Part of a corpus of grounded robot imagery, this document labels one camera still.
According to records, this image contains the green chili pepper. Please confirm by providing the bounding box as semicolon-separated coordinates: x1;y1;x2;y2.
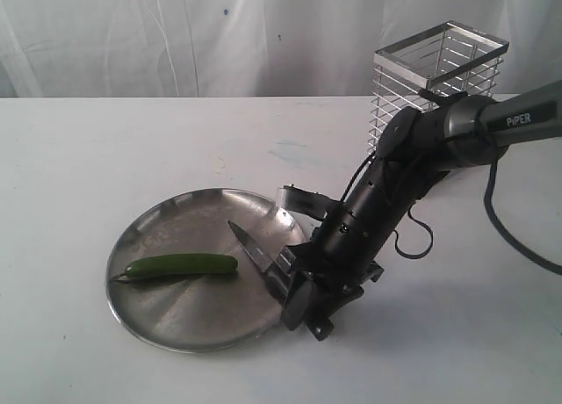
112;253;238;281

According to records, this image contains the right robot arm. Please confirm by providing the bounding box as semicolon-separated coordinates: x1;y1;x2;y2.
277;82;561;339

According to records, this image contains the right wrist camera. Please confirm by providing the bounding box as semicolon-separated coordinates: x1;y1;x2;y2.
276;184;337;221

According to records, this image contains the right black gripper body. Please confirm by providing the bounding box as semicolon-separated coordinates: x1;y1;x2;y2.
287;242;383;312

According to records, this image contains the white backdrop curtain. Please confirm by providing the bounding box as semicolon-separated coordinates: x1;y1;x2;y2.
1;0;561;97

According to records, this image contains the round stainless steel plate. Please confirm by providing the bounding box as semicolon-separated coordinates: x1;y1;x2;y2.
105;188;306;352

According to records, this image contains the black knife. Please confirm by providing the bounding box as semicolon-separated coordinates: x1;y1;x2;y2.
227;220;290;306

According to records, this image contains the wire metal utensil holder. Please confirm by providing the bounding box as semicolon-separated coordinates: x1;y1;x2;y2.
368;21;509;153

